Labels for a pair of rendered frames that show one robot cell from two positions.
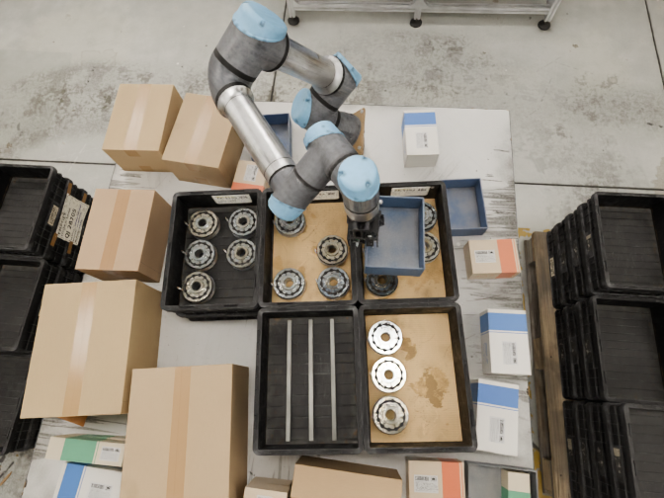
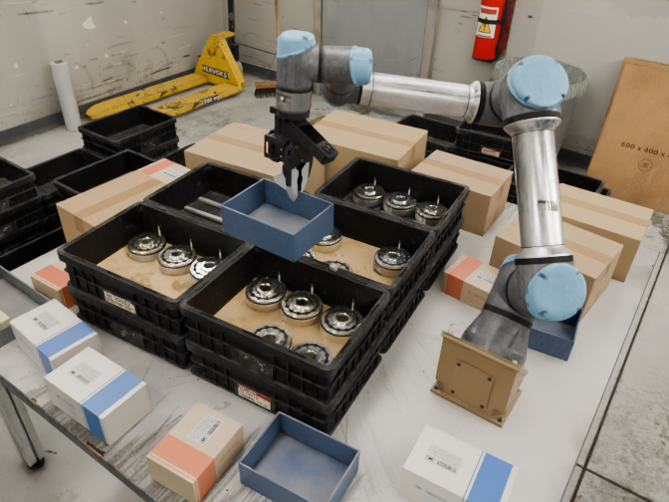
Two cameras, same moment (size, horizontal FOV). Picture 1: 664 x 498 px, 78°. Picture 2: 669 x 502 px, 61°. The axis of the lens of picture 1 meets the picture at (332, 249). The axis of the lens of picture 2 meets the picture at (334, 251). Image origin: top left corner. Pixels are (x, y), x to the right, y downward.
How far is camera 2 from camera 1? 147 cm
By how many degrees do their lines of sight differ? 63
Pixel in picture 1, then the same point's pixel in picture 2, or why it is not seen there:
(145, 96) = (627, 219)
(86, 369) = (344, 130)
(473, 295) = (176, 417)
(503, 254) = (187, 452)
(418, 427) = (117, 262)
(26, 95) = not seen: outside the picture
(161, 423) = not seen: hidden behind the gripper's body
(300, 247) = (357, 262)
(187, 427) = (259, 151)
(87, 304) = (394, 139)
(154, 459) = (254, 138)
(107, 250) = (442, 163)
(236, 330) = not seen: hidden behind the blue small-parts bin
